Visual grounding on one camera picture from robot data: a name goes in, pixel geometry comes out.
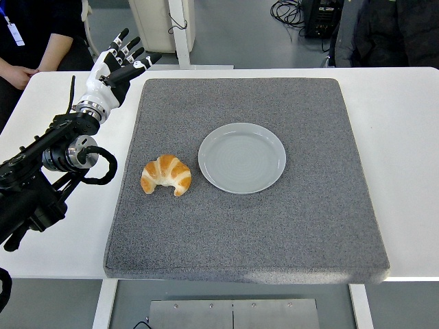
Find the white chair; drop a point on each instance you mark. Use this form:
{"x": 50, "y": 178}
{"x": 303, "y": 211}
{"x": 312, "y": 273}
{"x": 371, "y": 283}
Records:
{"x": 90, "y": 37}

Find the white name badge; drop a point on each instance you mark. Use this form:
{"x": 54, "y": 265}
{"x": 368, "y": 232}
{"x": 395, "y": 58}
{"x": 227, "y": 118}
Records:
{"x": 16, "y": 34}

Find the white post with base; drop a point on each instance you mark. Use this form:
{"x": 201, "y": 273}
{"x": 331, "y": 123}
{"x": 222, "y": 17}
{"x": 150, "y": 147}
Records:
{"x": 181, "y": 44}

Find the person in dark jacket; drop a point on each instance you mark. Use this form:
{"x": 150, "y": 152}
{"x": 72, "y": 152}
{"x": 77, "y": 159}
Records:
{"x": 384, "y": 34}

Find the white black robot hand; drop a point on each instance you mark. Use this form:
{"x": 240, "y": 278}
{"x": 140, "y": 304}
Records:
{"x": 103, "y": 87}

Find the seated person with badge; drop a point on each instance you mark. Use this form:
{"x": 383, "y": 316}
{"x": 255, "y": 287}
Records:
{"x": 44, "y": 17}

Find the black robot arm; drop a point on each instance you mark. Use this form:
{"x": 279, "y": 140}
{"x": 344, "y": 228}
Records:
{"x": 31, "y": 192}

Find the black equipment box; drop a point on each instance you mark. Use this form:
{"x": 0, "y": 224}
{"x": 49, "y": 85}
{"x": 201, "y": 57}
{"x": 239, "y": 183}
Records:
{"x": 322, "y": 18}

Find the white table leg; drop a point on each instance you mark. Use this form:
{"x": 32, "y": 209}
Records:
{"x": 103, "y": 305}
{"x": 361, "y": 308}

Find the white cabinet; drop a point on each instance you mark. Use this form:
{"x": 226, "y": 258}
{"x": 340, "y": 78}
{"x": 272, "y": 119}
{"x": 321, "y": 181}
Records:
{"x": 152, "y": 24}

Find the grey felt mat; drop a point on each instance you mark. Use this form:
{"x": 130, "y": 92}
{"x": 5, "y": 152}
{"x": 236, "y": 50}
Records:
{"x": 240, "y": 233}

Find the golden croissant bread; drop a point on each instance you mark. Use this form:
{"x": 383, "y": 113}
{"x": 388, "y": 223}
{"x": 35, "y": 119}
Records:
{"x": 168, "y": 171}

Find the person's hand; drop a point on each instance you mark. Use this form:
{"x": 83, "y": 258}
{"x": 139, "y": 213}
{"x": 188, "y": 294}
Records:
{"x": 15, "y": 75}

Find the grey round plate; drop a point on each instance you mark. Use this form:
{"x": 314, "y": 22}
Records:
{"x": 241, "y": 157}

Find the grey metal plate with screws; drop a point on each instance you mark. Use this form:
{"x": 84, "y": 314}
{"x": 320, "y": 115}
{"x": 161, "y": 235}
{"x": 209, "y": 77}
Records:
{"x": 233, "y": 315}

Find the person's forearm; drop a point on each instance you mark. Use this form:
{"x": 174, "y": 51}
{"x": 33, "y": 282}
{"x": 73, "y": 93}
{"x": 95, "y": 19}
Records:
{"x": 55, "y": 51}

